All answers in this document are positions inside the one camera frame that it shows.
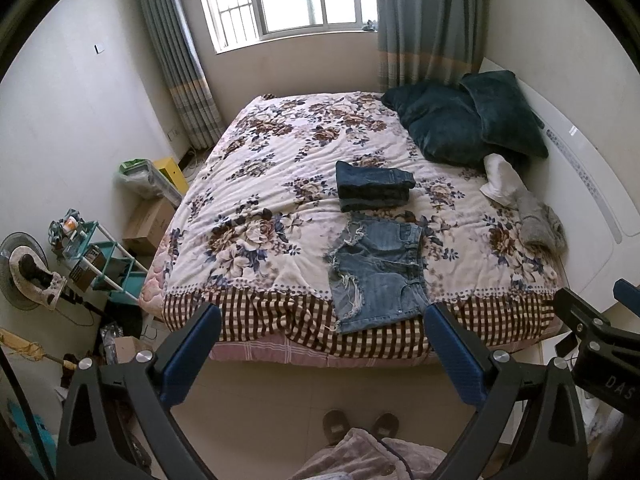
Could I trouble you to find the light blue denim shorts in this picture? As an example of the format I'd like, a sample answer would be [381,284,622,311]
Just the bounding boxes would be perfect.
[326,214,428,335]

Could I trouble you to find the small open cardboard box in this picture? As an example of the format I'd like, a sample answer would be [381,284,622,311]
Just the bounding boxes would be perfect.
[114,336,152,364]

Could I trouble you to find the white bed headboard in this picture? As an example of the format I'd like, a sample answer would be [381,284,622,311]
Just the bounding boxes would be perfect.
[478,56,640,313]

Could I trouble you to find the grey folded garment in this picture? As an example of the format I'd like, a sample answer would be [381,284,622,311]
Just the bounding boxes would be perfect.
[516,190,567,256]

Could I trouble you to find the checkered bed sheet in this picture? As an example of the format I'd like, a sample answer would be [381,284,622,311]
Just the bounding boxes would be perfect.
[163,287,561,363]

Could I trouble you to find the teal shelf rack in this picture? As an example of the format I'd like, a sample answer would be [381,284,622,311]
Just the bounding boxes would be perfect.
[48,209,148,306]

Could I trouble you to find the white folded garment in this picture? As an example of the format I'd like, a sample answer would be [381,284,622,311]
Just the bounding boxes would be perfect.
[480,154,526,209]

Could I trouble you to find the right brown slipper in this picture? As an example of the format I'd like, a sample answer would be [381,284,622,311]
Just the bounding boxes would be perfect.
[371,413,399,440]

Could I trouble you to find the brown slipper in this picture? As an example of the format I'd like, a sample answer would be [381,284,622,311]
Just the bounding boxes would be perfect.
[322,410,352,446]
[371,413,399,440]

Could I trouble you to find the standing fan with cloth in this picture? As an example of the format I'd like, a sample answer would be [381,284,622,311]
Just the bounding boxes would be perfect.
[1,232,103,315]

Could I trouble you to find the fluffy pink pajama leg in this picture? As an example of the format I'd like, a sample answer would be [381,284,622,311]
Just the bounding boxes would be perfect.
[291,428,447,479]

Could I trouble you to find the left brown slipper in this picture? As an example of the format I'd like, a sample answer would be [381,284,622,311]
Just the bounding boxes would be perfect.
[322,410,352,446]

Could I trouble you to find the floral quilt bedspread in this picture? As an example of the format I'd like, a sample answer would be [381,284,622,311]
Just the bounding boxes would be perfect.
[139,92,561,320]

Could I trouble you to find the dark teal pillow back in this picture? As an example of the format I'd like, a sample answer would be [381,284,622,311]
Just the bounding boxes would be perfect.
[460,70,548,158]

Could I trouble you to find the dark teal pillow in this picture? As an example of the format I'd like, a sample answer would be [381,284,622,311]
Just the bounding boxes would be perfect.
[381,79,495,168]
[460,70,548,158]

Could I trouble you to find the dark teal pillow front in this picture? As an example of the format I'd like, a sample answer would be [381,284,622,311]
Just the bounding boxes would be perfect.
[381,79,495,168]

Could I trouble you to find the yellow box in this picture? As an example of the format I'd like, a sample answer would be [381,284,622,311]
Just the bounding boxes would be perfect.
[153,157,189,195]

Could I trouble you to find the folded dark jeans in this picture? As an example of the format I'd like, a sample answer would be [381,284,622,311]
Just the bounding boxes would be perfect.
[335,160,416,212]

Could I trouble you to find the right striped curtain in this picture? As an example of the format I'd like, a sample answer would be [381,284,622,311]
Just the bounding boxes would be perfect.
[376,0,488,90]

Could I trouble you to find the striped curtain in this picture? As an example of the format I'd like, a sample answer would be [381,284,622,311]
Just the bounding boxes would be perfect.
[376,0,488,90]
[140,0,224,150]

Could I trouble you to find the left striped curtain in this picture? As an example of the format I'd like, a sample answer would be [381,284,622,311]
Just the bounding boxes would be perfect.
[140,0,224,150]

